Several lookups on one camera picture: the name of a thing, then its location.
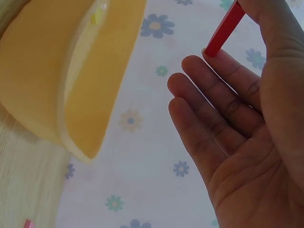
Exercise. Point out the person's right hand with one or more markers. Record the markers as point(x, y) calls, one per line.
point(261, 154)

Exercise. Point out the red stick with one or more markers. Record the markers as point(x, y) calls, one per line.
point(224, 31)

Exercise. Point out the small pink piece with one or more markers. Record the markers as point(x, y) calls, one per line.
point(30, 223)

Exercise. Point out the yellow plastic bowl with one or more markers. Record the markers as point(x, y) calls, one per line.
point(33, 71)

